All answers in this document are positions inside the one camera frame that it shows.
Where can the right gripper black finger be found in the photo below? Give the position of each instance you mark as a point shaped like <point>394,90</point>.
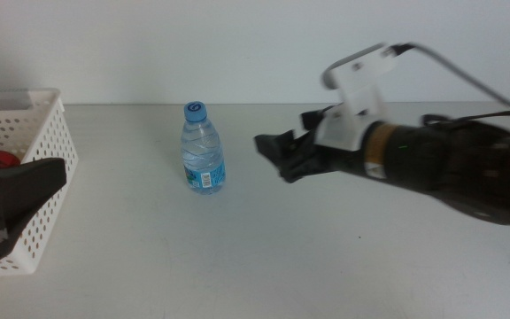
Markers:
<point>313,120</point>
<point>288,155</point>

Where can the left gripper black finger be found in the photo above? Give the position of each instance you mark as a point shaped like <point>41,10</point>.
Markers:
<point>25,190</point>

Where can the red cola can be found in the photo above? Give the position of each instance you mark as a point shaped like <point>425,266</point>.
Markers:
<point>2,159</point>

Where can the clear water bottle blue cap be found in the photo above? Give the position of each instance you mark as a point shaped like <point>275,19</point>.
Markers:
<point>203,155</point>

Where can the white perforated plastic basket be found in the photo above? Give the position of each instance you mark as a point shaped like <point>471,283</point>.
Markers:
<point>47,128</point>

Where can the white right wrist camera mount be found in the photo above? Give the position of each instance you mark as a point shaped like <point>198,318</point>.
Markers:
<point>357,111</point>

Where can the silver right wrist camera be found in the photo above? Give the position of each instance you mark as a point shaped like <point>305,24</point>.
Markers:
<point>339,66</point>

